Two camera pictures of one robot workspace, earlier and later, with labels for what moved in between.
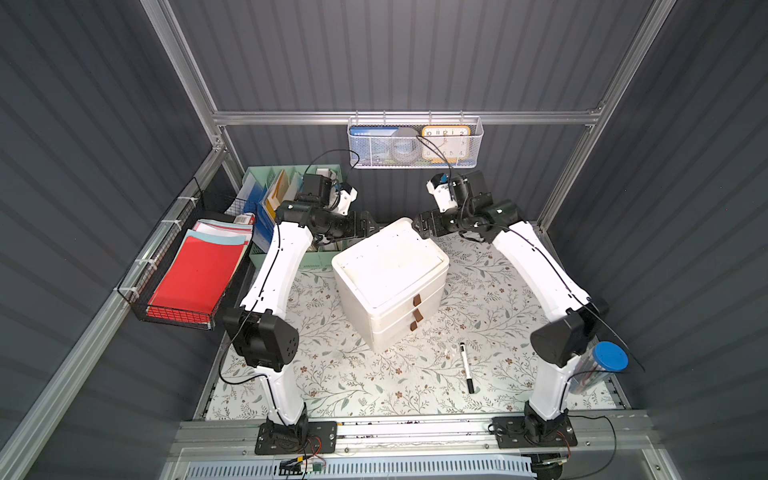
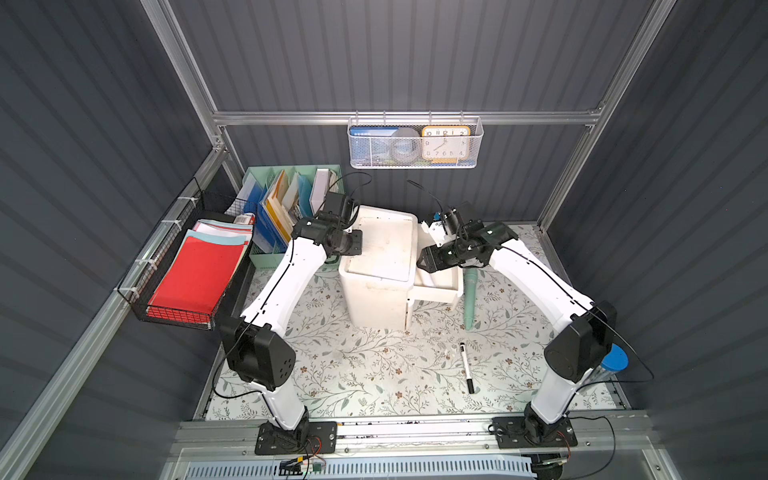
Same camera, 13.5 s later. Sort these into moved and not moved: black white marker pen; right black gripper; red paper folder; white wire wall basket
Moved: right black gripper
Not moved: black white marker pen; white wire wall basket; red paper folder
